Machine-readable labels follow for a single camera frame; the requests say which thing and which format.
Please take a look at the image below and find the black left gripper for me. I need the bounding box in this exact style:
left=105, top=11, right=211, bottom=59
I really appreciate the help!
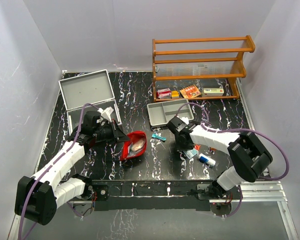
left=93, top=119, right=131, bottom=145

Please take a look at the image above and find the red first aid kit pouch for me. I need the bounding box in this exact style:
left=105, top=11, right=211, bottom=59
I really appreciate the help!
left=120, top=131, right=147, bottom=162

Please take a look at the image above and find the white blue bandage packet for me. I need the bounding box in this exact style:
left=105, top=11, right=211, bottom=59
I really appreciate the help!
left=183, top=148, right=198, bottom=159

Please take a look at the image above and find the teal plastic sachet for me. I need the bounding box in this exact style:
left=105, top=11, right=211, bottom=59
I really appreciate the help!
left=151, top=133, right=166, bottom=142

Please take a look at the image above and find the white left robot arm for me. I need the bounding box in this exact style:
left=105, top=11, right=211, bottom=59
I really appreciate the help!
left=14, top=111, right=129, bottom=226

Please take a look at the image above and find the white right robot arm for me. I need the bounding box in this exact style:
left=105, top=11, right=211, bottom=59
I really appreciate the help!
left=167, top=116, right=273, bottom=199

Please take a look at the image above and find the orange medicine packet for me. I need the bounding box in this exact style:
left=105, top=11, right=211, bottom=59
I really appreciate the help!
left=180, top=84, right=201, bottom=99

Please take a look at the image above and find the red white medicine box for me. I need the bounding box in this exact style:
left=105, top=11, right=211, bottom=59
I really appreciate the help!
left=156, top=88, right=172, bottom=99

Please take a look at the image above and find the long white medicine box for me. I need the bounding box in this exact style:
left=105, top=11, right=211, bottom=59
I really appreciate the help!
left=202, top=87, right=225, bottom=97

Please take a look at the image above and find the grey open medicine case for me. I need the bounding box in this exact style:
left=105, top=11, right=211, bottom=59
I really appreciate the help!
left=59, top=69, right=122, bottom=133

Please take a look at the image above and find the grey divided tray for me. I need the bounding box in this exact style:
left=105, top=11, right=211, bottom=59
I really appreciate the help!
left=147, top=99, right=188, bottom=127

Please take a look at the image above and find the blue white tube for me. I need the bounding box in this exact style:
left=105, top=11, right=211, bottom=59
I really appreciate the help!
left=198, top=153, right=216, bottom=168

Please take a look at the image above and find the small yellow box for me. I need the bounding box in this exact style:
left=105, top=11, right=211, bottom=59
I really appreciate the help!
left=171, top=90, right=180, bottom=99

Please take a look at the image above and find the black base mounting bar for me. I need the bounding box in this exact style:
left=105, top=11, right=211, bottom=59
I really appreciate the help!
left=91, top=179, right=244, bottom=212

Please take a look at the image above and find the orange wooden shelf rack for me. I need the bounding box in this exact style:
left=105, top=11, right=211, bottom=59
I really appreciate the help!
left=152, top=35, right=256, bottom=102

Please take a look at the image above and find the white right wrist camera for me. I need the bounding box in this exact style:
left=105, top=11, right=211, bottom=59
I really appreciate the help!
left=180, top=117, right=190, bottom=124

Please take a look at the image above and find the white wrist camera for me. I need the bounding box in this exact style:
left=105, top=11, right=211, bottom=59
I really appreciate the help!
left=180, top=117, right=190, bottom=124
left=97, top=106, right=114, bottom=122

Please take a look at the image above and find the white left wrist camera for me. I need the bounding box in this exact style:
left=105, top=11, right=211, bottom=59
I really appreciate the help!
left=97, top=106, right=114, bottom=122

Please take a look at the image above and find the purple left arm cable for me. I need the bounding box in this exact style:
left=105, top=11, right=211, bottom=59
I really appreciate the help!
left=16, top=102, right=103, bottom=240

